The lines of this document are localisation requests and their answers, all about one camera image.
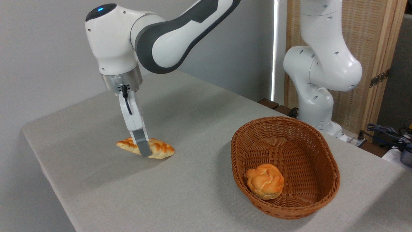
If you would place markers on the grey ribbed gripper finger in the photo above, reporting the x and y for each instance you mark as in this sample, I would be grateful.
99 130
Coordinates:
143 145

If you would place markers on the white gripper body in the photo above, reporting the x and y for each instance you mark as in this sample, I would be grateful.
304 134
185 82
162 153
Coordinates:
133 119

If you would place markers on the long braided bread loaf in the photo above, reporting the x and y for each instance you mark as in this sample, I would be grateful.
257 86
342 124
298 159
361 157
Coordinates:
161 149

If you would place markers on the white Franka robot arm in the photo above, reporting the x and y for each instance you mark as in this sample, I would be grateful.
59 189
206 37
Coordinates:
109 42

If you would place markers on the round knotted bread roll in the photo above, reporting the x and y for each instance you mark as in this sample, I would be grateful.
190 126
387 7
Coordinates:
265 182

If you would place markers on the brown oval wicker basket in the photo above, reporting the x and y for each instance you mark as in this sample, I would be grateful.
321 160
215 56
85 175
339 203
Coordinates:
305 167

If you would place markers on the grey tablecloth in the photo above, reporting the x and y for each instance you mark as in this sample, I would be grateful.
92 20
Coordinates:
128 193

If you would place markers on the dark brown wooden block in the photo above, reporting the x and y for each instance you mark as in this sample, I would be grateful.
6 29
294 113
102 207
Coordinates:
268 103
284 110

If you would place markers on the white power strip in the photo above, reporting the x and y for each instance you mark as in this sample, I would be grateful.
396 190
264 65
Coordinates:
355 141

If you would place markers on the metal screen hinge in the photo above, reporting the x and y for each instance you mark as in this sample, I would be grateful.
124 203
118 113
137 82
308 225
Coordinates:
378 79

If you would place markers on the white plastic object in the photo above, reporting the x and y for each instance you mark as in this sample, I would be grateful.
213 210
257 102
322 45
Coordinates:
392 154

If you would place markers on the wooden woven folding screen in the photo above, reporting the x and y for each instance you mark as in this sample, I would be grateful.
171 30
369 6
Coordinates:
370 32

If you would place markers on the grey box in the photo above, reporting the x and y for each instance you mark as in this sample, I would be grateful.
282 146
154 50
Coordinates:
407 156

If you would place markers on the white vertical post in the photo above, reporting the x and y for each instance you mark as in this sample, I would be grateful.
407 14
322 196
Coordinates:
279 48

